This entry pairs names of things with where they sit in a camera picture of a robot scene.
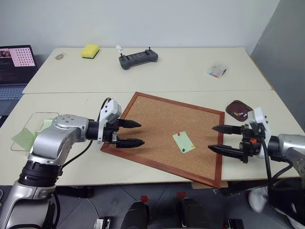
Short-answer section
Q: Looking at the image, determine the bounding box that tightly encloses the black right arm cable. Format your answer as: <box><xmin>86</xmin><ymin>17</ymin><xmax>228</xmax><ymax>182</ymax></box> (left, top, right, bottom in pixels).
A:
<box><xmin>259</xmin><ymin>139</ymin><xmax>294</xmax><ymax>194</ymax></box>

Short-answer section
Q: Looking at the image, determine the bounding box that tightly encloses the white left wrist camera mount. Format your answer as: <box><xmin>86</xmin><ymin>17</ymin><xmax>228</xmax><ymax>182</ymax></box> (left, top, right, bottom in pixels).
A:
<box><xmin>97</xmin><ymin>99</ymin><xmax>123</xmax><ymax>145</ymax></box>

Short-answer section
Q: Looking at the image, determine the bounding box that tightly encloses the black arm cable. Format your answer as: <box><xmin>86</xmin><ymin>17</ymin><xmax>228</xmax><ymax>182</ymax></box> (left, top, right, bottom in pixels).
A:
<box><xmin>61</xmin><ymin>97</ymin><xmax>113</xmax><ymax>167</ymax></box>
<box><xmin>259</xmin><ymin>139</ymin><xmax>294</xmax><ymax>194</ymax></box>

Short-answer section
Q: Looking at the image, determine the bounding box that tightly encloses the dark rounded shape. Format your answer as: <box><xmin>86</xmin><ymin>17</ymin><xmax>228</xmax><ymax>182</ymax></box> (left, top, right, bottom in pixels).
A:
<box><xmin>175</xmin><ymin>197</ymin><xmax>211</xmax><ymax>229</ymax></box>
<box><xmin>122</xmin><ymin>201</ymin><xmax>150</xmax><ymax>229</ymax></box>

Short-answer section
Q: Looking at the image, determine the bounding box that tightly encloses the yellow green sponge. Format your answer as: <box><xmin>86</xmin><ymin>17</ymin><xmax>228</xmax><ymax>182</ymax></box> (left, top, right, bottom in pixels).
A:
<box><xmin>80</xmin><ymin>43</ymin><xmax>100</xmax><ymax>60</ymax></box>

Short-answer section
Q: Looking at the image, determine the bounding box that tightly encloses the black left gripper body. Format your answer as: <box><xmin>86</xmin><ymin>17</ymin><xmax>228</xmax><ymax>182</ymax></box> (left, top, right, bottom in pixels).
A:
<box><xmin>102</xmin><ymin>118</ymin><xmax>120</xmax><ymax>144</ymax></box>

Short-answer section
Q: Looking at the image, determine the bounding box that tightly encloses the dark brown pin dish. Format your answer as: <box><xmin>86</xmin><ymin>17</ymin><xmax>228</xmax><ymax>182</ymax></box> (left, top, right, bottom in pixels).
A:
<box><xmin>225</xmin><ymin>100</ymin><xmax>254</xmax><ymax>123</ymax></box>

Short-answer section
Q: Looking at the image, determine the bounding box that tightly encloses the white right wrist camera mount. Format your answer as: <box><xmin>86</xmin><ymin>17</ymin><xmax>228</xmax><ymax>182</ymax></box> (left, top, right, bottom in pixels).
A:
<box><xmin>247</xmin><ymin>107</ymin><xmax>273</xmax><ymax>159</ymax></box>

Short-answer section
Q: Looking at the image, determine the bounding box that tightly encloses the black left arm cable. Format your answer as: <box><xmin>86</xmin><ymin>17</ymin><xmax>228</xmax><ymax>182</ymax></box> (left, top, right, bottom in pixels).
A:
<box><xmin>61</xmin><ymin>97</ymin><xmax>113</xmax><ymax>167</ymax></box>

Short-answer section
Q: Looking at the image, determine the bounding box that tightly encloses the wood framed cork board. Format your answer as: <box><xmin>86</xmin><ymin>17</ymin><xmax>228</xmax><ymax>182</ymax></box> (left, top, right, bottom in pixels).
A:
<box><xmin>100</xmin><ymin>92</ymin><xmax>226</xmax><ymax>189</ymax></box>

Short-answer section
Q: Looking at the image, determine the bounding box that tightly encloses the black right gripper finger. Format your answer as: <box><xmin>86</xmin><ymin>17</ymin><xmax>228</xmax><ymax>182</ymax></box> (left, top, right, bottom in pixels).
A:
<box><xmin>207</xmin><ymin>144</ymin><xmax>246</xmax><ymax>164</ymax></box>
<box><xmin>212</xmin><ymin>125</ymin><xmax>243</xmax><ymax>135</ymax></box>

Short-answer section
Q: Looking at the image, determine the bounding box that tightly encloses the pale green paper note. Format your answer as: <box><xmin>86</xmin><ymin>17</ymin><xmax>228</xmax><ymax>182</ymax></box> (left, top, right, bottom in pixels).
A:
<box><xmin>172</xmin><ymin>130</ymin><xmax>196</xmax><ymax>154</ymax></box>

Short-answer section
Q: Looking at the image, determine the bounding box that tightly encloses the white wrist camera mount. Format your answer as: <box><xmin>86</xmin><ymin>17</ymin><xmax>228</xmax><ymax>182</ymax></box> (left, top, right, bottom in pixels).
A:
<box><xmin>247</xmin><ymin>107</ymin><xmax>273</xmax><ymax>159</ymax></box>
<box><xmin>97</xmin><ymin>99</ymin><xmax>123</xmax><ymax>145</ymax></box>

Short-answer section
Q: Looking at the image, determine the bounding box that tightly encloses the open laptop computer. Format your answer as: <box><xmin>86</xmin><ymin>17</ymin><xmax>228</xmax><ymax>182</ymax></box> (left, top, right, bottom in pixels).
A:
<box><xmin>0</xmin><ymin>44</ymin><xmax>39</xmax><ymax>128</ymax></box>

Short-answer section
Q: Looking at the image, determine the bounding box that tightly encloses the clear plastic tray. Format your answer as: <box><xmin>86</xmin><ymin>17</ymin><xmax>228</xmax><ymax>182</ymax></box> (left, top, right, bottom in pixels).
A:
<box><xmin>10</xmin><ymin>112</ymin><xmax>61</xmax><ymax>152</ymax></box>

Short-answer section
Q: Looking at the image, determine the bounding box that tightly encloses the clear bag of pins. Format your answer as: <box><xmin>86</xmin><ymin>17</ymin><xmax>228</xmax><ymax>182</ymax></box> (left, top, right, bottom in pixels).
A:
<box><xmin>206</xmin><ymin>62</ymin><xmax>228</xmax><ymax>79</ymax></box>

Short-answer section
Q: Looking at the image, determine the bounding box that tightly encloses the grey handheld remote controller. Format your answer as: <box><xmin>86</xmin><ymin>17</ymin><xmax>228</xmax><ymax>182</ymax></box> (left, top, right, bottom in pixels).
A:
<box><xmin>118</xmin><ymin>46</ymin><xmax>159</xmax><ymax>71</ymax></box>

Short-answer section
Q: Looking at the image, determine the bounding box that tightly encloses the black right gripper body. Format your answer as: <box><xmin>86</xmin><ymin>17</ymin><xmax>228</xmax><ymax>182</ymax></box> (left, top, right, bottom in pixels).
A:
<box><xmin>240</xmin><ymin>124</ymin><xmax>263</xmax><ymax>164</ymax></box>

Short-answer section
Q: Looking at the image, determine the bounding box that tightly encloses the white shoe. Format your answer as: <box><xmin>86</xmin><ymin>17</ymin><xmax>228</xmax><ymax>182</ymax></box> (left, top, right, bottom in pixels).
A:
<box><xmin>247</xmin><ymin>187</ymin><xmax>269</xmax><ymax>213</ymax></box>

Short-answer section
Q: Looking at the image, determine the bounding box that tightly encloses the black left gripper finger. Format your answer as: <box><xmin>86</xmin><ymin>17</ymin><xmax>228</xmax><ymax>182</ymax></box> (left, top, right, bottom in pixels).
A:
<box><xmin>115</xmin><ymin>138</ymin><xmax>146</xmax><ymax>148</ymax></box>
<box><xmin>118</xmin><ymin>119</ymin><xmax>142</xmax><ymax>129</ymax></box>

